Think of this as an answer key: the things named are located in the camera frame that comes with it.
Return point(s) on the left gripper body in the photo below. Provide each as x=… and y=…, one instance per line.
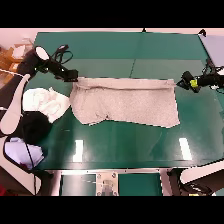
x=71, y=75

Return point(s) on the black garment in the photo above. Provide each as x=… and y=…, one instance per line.
x=36, y=126

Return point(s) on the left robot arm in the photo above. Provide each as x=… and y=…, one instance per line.
x=13, y=103

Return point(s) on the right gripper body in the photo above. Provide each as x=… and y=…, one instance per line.
x=189, y=80

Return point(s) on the lavender garment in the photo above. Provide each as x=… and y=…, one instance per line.
x=20, y=151

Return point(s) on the white garment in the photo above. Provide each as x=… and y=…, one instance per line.
x=43, y=101

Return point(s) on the silver frame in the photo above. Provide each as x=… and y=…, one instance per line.
x=106, y=181

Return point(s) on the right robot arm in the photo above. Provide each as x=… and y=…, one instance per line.
x=213, y=80

